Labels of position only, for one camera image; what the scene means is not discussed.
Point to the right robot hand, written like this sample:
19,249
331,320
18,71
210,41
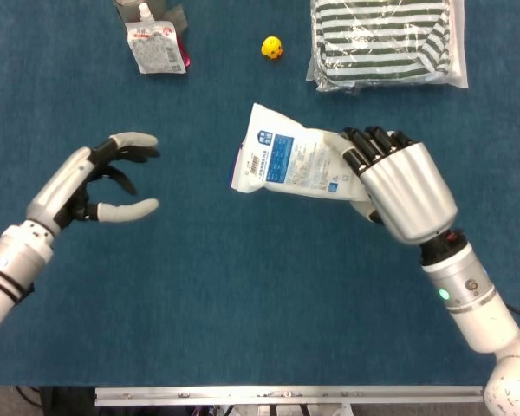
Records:
405,186

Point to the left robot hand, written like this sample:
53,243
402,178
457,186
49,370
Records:
93,177

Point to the white blue-labelled plastic packet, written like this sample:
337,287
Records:
292,162

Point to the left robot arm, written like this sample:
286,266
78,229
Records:
8,268

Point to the white spouted drink pouch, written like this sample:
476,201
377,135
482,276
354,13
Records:
156,45

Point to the striped shirt in clear bag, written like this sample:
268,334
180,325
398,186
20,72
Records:
383,41

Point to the magenta pouch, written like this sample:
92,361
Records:
184,55

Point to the grey cardboard box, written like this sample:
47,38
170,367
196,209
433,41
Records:
156,11

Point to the yellow rubber duck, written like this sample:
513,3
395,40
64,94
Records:
271,47

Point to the aluminium frame rail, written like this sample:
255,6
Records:
286,395

